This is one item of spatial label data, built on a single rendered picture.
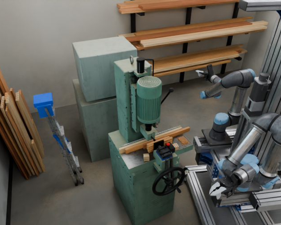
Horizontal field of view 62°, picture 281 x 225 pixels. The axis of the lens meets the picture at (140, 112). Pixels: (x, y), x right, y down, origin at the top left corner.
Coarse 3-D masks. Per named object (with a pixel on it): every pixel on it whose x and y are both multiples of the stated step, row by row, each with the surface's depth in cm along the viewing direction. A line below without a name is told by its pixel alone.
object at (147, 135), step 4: (144, 124) 194; (140, 128) 194; (144, 128) 190; (144, 132) 189; (148, 132) 186; (152, 132) 186; (144, 136) 191; (148, 136) 185; (152, 136) 187; (148, 140) 188
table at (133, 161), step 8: (176, 136) 207; (184, 136) 207; (192, 144) 199; (136, 152) 192; (144, 152) 191; (152, 152) 191; (176, 152) 194; (184, 152) 199; (128, 160) 185; (136, 160) 184; (152, 160) 185; (128, 168) 178; (136, 168) 181; (160, 168) 182
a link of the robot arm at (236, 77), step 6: (234, 72) 184; (222, 78) 192; (228, 78) 184; (234, 78) 182; (240, 78) 181; (216, 84) 199; (222, 84) 190; (228, 84) 186; (234, 84) 184; (210, 90) 209; (216, 90) 201; (204, 96) 218; (210, 96) 217
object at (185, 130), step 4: (184, 128) 210; (188, 128) 210; (172, 132) 205; (176, 132) 205; (180, 132) 207; (184, 132) 210; (164, 136) 201; (172, 136) 205; (140, 144) 193; (128, 148) 190; (132, 148) 190; (136, 148) 192; (140, 148) 195; (128, 152) 191
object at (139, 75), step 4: (136, 60) 165; (140, 60) 164; (144, 60) 165; (136, 64) 169; (140, 64) 166; (144, 64) 167; (140, 68) 167; (144, 68) 169; (136, 72) 171; (140, 72) 169; (144, 72) 171; (140, 76) 170; (144, 76) 173
